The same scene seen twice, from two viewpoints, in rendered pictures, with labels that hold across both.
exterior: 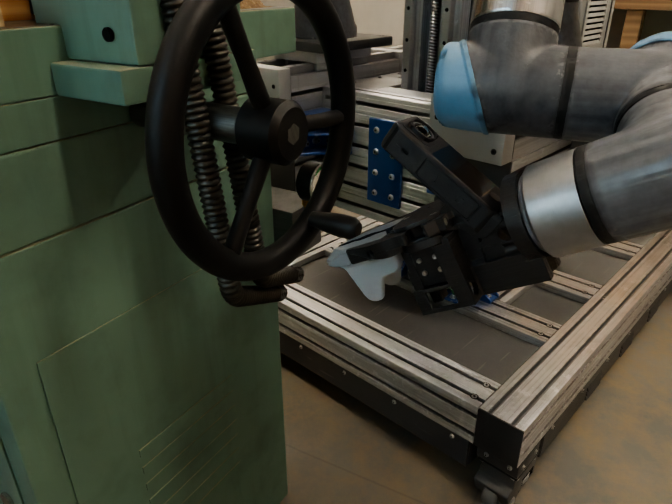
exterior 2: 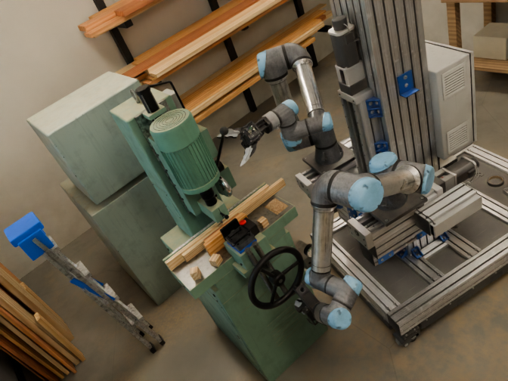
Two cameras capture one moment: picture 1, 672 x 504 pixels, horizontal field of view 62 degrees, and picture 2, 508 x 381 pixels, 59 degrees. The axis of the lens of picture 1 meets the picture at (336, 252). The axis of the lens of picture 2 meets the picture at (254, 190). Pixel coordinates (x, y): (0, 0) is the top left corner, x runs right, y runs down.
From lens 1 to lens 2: 1.53 m
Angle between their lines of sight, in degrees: 32
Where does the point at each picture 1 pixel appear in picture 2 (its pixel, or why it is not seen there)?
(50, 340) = (240, 310)
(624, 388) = (493, 297)
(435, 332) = (388, 273)
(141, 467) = (268, 329)
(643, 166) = (324, 318)
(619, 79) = (332, 292)
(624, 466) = (467, 336)
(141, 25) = (246, 264)
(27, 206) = (232, 289)
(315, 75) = not seen: hidden behind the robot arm
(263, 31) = (284, 219)
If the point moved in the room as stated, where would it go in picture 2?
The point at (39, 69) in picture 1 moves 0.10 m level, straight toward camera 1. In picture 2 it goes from (230, 266) to (231, 283)
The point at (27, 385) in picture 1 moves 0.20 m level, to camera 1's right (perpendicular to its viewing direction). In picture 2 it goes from (237, 319) to (277, 325)
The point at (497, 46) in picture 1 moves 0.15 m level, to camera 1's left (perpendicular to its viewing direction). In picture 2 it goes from (313, 277) to (277, 274)
